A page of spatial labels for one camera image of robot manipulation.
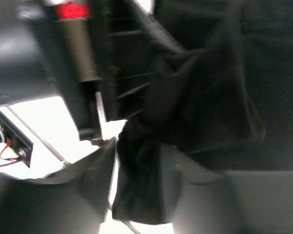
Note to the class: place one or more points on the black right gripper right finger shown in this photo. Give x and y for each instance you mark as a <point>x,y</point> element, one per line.
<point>199,201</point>

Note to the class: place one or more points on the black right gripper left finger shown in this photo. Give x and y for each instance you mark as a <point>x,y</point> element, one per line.
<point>71,201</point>

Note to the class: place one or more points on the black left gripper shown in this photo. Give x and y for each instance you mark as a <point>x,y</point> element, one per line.
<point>35,62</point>

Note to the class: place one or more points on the black skirt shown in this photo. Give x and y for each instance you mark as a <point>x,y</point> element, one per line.
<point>226,100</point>

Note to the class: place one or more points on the aluminium table edge rail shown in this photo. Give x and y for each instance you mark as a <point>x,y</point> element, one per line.
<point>45,143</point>

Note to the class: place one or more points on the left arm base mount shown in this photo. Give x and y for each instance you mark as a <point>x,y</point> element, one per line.
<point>17,147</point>

